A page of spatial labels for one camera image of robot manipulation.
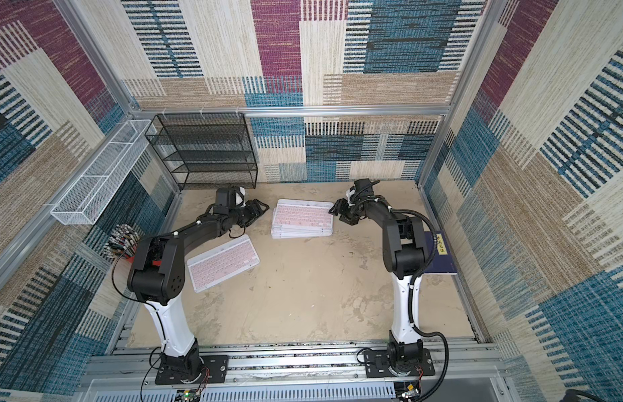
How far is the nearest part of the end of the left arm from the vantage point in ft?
2.85

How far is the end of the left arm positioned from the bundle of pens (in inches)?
13.8

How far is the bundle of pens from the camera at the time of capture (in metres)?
0.83
